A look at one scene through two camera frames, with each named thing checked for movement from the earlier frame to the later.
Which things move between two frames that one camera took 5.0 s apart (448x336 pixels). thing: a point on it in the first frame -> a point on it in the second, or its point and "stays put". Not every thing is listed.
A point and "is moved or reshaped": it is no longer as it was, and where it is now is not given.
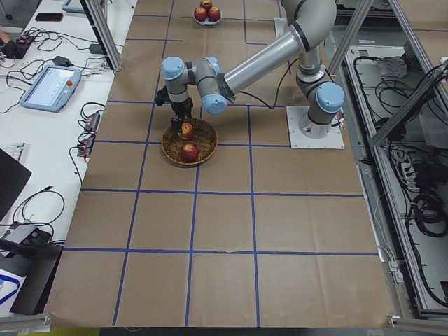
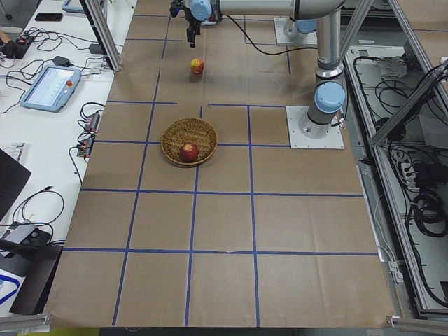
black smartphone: x=49 y=17 stays put
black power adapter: x=61 y=61 stays put
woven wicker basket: x=204 y=137 stays put
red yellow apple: x=187 y=130 is moved or reshaped
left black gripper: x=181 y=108 -> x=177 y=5
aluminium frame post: x=103 y=34 stays put
